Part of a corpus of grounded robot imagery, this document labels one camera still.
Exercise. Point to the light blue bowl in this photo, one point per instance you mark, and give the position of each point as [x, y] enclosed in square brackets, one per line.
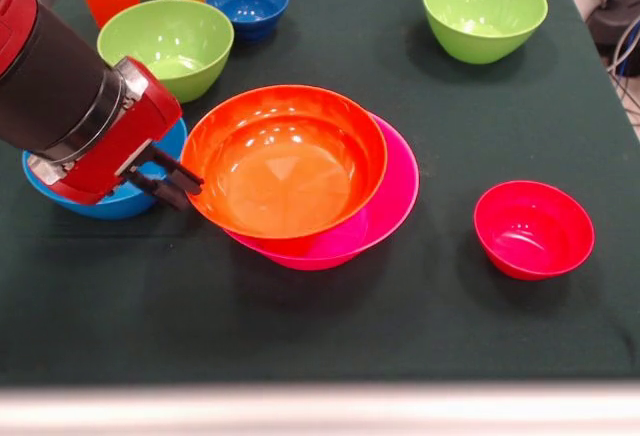
[125, 206]

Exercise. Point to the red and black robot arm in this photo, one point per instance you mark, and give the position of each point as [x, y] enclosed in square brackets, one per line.
[50, 81]

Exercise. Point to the small crimson bowl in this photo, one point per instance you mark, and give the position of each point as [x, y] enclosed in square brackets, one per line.
[532, 231]

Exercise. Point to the dark green tablecloth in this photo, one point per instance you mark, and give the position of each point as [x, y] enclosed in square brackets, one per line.
[150, 306]

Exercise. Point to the dark blue bowl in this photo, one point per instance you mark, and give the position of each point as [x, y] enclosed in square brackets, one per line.
[247, 3]

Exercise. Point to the orange bowl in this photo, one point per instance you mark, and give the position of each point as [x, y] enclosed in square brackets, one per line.
[285, 166]

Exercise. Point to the green bowl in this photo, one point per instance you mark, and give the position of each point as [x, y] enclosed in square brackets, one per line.
[170, 36]
[482, 11]

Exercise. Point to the large pink bowl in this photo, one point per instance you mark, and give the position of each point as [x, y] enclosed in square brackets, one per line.
[395, 181]

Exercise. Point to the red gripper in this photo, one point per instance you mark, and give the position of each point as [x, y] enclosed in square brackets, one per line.
[130, 141]

